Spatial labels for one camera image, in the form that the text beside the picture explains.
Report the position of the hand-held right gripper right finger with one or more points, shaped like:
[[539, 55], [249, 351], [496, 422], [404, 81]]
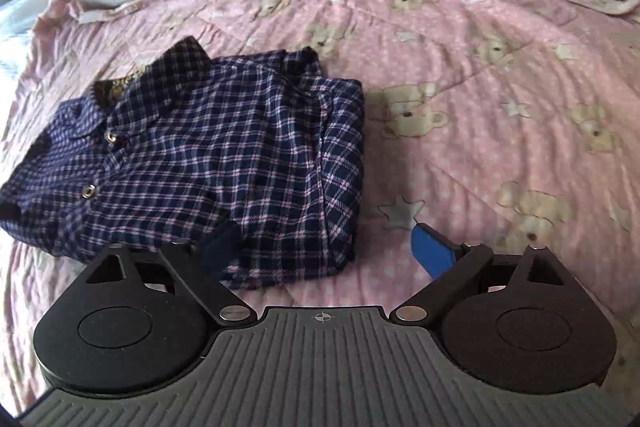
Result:
[[432, 252]]

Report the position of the navy plaid shirt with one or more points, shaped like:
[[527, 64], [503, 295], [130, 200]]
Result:
[[200, 147]]

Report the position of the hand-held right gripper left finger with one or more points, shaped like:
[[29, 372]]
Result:
[[221, 253]]

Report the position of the pink bear print blanket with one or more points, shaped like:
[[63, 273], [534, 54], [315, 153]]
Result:
[[475, 157]]

